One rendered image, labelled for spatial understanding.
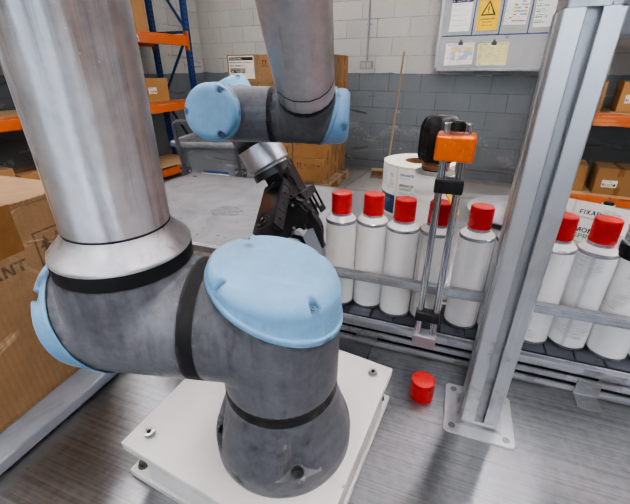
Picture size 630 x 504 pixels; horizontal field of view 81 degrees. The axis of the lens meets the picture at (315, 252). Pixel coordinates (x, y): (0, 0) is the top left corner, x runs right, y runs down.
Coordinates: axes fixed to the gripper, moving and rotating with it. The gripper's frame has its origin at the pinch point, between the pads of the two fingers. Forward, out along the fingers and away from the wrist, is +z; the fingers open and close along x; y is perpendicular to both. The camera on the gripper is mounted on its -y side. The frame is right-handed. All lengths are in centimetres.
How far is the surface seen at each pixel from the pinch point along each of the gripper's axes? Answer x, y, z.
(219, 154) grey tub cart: 129, 171, -49
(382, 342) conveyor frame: -6.9, -4.9, 14.7
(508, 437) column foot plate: -22.8, -16.8, 24.9
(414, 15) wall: -2, 459, -100
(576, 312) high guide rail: -35.3, -3.8, 17.3
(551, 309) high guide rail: -32.5, -3.8, 16.0
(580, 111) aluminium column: -40.4, -16.2, -11.0
